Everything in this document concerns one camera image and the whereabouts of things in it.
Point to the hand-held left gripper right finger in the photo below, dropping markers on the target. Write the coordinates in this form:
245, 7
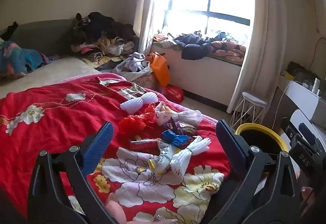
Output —
233, 149

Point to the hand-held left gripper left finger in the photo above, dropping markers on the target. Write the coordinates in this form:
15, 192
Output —
100, 142

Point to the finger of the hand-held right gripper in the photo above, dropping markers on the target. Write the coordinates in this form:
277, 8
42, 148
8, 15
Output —
289, 129
307, 133

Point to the black bin with yellow rim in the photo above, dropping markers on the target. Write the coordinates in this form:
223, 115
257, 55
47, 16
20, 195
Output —
254, 126

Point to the red snack wrapper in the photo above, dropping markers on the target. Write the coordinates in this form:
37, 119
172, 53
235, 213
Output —
142, 144

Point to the banded white foam net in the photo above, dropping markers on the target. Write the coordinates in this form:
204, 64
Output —
183, 160

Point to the large white foam net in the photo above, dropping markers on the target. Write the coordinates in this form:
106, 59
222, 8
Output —
137, 104

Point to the plain white plastic bag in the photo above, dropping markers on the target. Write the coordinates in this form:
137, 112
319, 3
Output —
191, 115

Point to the purple snack wrapper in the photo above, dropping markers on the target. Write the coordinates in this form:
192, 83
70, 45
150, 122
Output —
183, 128

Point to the yellow wrapper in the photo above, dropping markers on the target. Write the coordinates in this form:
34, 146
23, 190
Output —
152, 164

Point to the blue plastic bag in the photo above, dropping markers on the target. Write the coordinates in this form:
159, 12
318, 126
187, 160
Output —
170, 137

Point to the white printed plastic bag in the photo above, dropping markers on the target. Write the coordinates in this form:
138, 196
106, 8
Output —
163, 115

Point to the person's right hand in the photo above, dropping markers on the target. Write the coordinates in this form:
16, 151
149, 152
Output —
307, 192

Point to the person's left hand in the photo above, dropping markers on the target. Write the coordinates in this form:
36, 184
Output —
116, 210

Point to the white dressing table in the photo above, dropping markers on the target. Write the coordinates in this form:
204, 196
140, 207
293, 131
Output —
300, 96

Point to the red floral blanket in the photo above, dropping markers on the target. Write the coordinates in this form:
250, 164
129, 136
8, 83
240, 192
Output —
63, 124

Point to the white bottle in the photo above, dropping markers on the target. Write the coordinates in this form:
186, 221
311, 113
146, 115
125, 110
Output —
316, 85

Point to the yellow box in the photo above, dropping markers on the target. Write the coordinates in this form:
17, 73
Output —
289, 75

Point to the dark green bag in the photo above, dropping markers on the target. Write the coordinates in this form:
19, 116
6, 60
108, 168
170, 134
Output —
298, 70

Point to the floral laundry basket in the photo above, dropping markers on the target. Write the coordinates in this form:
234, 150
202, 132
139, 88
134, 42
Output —
146, 82

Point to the red plastic shopping bag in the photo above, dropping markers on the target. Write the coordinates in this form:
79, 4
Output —
174, 94

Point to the white window seat cabinet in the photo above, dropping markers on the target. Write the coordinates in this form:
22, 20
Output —
203, 73

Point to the beige bed sheet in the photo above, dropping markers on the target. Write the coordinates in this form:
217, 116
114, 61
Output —
51, 71

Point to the lavender and white clothes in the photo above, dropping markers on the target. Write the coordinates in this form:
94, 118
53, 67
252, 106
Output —
132, 61

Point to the orange bag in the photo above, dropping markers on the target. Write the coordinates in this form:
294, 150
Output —
160, 68

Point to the cream curtain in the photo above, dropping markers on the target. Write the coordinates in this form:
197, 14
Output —
145, 10
262, 35

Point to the orange patterned quilt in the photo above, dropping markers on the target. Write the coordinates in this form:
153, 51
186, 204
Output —
229, 48

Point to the dark blue jacket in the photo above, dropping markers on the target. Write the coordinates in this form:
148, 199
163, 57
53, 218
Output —
193, 52

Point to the pile of clothes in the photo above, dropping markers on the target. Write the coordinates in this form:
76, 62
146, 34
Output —
101, 28

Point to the blue patterned blanket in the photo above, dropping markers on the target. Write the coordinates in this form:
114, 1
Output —
17, 58

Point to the white and orange cloth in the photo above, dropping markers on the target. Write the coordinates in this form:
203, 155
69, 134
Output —
165, 42

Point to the grey headboard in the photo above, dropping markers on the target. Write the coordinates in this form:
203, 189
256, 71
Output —
45, 35

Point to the black cloth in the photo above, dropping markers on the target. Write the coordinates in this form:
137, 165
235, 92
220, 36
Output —
10, 30

